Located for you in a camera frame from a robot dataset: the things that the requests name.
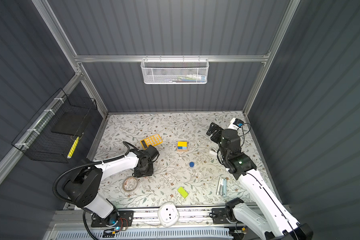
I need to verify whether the clear tape roll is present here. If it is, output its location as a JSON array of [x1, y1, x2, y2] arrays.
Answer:
[[122, 176, 139, 192]]

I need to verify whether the lime green block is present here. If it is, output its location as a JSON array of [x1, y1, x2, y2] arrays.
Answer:
[[177, 187, 189, 199]]

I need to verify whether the yellow rectangular block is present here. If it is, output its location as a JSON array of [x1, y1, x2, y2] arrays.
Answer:
[[178, 141, 188, 148]]

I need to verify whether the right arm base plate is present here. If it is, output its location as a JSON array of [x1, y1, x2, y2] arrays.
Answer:
[[209, 207, 242, 225]]

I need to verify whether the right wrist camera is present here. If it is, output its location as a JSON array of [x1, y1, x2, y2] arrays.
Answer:
[[228, 118, 244, 131]]

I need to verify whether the yellow calculator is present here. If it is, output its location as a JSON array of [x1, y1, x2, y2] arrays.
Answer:
[[140, 134, 163, 150]]

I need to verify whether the white wire basket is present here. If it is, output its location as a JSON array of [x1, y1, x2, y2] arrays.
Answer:
[[141, 60, 210, 85]]

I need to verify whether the white round device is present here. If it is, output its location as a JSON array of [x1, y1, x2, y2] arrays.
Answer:
[[158, 202, 180, 228]]

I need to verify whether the wood block with holes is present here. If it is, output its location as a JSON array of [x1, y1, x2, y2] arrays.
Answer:
[[177, 141, 189, 152]]

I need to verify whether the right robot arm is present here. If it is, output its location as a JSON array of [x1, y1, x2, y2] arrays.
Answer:
[[207, 118, 314, 240]]

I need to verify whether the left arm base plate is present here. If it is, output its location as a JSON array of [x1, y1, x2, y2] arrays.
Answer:
[[91, 211, 134, 228]]

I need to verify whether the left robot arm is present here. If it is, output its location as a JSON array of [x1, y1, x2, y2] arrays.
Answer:
[[63, 142, 160, 224]]

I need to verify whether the white staple remover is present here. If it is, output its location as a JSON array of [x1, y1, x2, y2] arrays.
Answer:
[[209, 148, 218, 156]]

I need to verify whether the black wire basket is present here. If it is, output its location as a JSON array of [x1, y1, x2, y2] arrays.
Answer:
[[12, 91, 98, 164]]

